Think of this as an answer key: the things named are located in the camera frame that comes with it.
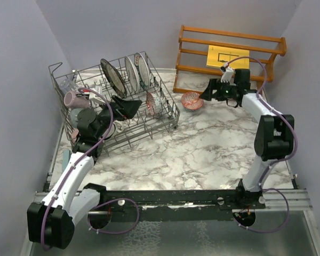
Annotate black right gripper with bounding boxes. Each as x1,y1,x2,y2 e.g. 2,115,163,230
199,79,237,102

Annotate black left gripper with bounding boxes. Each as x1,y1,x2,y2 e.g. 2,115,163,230
95,95,141,139

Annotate red patterned bowl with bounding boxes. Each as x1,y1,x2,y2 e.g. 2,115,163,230
181,91,204,111
146,92,163,116

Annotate white plate red characters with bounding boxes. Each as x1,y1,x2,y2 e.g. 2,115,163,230
124,56,140,93

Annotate dark rimmed beige plate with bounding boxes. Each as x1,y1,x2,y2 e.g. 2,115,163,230
100,59,127,98

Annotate green rimmed white plate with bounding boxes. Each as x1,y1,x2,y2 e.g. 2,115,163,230
134,52,150,91

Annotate grey-green ceramic mug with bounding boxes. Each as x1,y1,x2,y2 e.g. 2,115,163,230
69,108,83,129

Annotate pink mug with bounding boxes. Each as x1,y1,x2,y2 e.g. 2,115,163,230
71,129,79,144

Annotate purple glass mug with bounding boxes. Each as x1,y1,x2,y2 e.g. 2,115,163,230
63,91,91,109

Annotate clear octagonal glass tumbler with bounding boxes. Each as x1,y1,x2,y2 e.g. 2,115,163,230
59,78,78,94

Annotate white speckled mug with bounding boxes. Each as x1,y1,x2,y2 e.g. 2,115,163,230
113,121,125,133

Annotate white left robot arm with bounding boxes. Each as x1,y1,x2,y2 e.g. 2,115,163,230
27,95,142,251

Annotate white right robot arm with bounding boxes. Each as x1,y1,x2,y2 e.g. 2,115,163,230
199,69,294,209

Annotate wooden shelf rack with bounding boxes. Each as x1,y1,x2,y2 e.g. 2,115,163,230
173,25,287,93

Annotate yellow book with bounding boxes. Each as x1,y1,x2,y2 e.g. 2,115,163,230
206,45,250,69

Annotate grey wire dish rack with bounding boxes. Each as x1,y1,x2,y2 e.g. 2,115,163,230
49,51,180,154

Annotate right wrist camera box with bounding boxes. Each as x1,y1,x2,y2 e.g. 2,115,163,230
220,62,234,83

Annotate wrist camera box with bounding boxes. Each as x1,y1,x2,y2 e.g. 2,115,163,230
82,85,105,105
220,62,234,83

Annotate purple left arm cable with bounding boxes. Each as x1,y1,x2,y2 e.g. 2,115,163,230
41,87,140,251

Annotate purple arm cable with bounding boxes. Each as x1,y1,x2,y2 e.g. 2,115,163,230
41,87,140,251
223,56,299,234

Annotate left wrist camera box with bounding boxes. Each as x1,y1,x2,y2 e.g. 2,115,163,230
82,85,105,105

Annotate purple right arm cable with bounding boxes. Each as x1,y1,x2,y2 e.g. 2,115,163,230
223,56,299,234

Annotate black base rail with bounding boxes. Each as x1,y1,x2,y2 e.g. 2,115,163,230
85,183,265,222

